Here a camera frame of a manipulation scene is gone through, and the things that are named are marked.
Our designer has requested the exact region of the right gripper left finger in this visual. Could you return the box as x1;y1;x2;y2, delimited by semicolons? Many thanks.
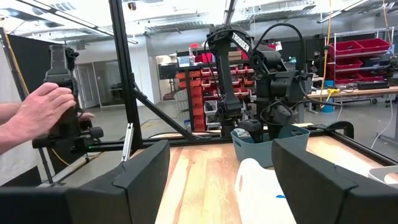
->
0;139;171;224

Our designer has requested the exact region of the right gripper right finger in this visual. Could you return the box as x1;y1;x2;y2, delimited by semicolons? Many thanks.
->
271;138;398;224

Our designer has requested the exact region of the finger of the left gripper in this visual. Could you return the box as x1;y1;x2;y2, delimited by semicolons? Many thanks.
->
238;119;264;144
267;124;282;140

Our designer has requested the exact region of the person's forearm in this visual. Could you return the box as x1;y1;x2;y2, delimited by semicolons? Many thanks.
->
0;102;24;156

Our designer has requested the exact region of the teal plastic bin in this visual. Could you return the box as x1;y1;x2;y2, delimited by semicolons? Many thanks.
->
230;124;311;169

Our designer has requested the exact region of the grey plastic bin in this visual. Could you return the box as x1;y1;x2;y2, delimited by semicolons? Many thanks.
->
368;164;398;185

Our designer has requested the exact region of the white plastic bin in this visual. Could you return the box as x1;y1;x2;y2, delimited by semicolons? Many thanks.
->
234;157;298;224

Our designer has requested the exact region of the silver aluminium bar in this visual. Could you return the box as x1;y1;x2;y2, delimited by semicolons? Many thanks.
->
121;123;135;162

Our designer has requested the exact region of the wooden top desk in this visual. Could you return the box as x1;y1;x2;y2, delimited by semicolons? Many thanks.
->
307;86;398;144

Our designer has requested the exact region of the person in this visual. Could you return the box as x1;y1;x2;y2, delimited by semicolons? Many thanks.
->
0;43;53;187

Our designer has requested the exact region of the person's hand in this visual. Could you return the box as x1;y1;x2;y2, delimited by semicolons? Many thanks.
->
14;82;96;141

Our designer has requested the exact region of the black room divider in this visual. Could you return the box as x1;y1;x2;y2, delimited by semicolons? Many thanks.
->
0;27;60;94

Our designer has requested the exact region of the yellow extension cord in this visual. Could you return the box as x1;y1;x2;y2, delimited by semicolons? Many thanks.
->
319;0;341;110

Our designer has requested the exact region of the wire shelf with red bins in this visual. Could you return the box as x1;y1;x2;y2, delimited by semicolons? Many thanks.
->
324;27;396;85

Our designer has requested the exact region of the yellow cable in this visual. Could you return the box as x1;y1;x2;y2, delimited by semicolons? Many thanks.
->
2;30;72;167

